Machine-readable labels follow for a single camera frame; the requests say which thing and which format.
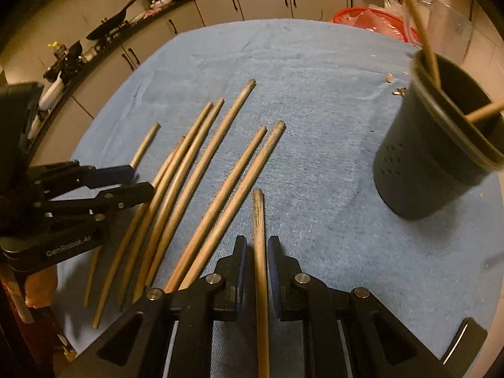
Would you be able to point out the black wok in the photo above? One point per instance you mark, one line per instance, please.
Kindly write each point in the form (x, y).
(112, 21)

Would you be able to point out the blue table cloth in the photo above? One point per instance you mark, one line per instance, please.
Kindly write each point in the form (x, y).
(334, 126)

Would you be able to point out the small tan crumb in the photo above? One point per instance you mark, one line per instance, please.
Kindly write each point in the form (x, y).
(389, 77)

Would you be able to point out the pink food pile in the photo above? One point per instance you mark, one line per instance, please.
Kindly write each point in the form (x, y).
(155, 13)

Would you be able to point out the yellow cap oil bottle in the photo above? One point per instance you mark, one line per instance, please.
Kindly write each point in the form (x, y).
(58, 49)

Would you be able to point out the person's left hand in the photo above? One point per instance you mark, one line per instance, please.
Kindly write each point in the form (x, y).
(41, 289)

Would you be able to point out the bunch of wooden chopsticks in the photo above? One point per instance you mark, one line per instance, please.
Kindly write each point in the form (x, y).
(277, 132)

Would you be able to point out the white plastic bag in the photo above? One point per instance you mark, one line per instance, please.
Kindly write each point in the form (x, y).
(393, 4)

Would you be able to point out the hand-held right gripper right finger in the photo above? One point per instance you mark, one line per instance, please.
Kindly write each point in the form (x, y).
(275, 283)

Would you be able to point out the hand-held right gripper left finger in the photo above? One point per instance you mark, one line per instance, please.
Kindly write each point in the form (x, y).
(241, 283)

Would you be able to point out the large white bowl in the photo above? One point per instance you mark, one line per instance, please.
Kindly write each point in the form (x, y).
(51, 90)

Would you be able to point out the dark cooking pot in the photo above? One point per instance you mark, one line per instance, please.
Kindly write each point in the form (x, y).
(71, 58)

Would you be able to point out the dark round utensil holder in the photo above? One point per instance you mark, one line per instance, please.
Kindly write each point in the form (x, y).
(417, 157)

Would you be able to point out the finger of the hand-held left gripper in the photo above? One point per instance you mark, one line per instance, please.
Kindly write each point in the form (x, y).
(126, 173)
(138, 193)

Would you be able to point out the clear glass cup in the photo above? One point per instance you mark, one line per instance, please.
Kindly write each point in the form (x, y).
(449, 27)

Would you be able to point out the red basket with plastic bag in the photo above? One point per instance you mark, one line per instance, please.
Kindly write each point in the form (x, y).
(370, 21)

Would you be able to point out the small scrap pieces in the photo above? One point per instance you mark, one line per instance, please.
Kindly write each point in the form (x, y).
(401, 91)

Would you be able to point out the wooden chopstick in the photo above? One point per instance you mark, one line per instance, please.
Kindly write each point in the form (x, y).
(259, 244)
(486, 112)
(147, 141)
(413, 15)

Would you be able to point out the lower kitchen cabinets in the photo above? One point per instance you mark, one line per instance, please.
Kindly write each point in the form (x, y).
(260, 4)

